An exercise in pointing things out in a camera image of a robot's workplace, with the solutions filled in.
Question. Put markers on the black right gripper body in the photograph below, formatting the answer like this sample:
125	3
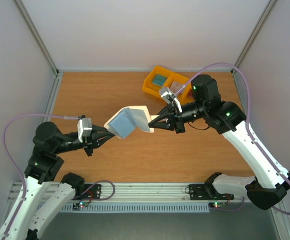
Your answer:
175	119

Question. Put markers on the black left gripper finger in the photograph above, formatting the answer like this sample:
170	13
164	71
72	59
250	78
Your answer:
99	130
100	140

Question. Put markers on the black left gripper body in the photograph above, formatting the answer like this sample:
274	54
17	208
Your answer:
89	142

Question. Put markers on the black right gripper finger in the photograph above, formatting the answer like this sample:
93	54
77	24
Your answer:
166	112
162	124

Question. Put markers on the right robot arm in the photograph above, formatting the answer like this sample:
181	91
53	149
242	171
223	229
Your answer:
270	182

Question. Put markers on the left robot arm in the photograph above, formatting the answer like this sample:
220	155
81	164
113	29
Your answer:
28	221

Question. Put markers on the teal card in bin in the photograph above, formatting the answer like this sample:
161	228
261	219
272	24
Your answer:
159	80

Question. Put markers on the yellow plastic bin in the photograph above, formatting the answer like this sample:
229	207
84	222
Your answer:
153	90

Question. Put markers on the left circuit board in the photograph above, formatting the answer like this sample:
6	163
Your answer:
79	205

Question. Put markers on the circuit board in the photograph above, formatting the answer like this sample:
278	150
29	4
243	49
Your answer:
79	205
218	205

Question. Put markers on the right circuit board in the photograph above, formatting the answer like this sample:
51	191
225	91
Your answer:
218	205

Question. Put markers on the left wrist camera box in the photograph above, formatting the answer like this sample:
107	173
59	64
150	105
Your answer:
84	128

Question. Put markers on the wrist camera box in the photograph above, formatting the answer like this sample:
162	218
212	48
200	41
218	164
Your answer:
84	128
170	98

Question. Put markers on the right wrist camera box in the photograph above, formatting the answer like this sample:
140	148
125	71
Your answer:
170	98

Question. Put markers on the grey slotted cable duct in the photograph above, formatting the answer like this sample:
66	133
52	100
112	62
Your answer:
159	207

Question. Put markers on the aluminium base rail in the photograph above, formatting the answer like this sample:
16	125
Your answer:
154	192

